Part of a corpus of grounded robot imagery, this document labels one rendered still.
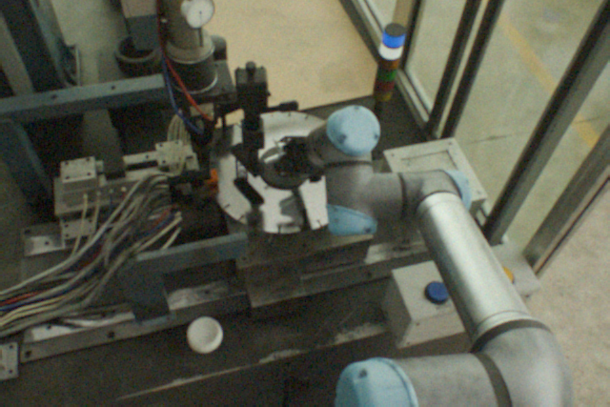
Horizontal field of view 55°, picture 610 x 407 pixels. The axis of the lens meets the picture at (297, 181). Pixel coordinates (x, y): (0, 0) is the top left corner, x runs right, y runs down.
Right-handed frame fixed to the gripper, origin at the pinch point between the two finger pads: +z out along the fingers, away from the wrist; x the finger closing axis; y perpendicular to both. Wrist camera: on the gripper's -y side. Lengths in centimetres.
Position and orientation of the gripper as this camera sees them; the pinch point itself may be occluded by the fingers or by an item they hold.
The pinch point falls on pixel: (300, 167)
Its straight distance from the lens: 120.7
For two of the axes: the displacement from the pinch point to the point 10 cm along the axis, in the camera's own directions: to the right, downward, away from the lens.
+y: -9.5, 0.2, -3.0
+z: -3.0, 1.4, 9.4
